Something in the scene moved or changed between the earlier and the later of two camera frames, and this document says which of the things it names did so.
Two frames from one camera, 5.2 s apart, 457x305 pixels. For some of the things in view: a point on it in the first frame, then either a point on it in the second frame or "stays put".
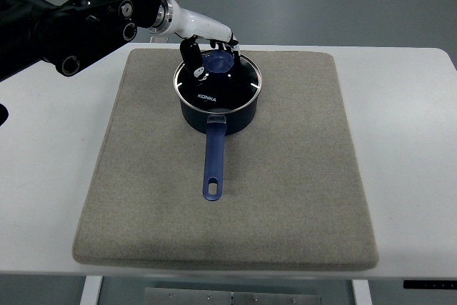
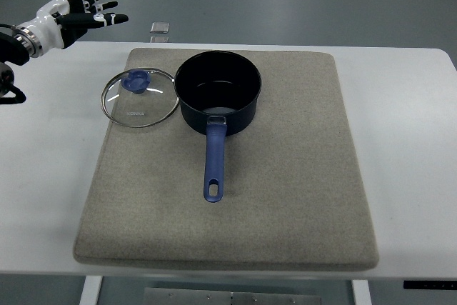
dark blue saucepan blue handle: [223, 103] stays put
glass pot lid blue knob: [217, 61] → [139, 97]
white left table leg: [91, 290] stays put
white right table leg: [362, 292] stays put
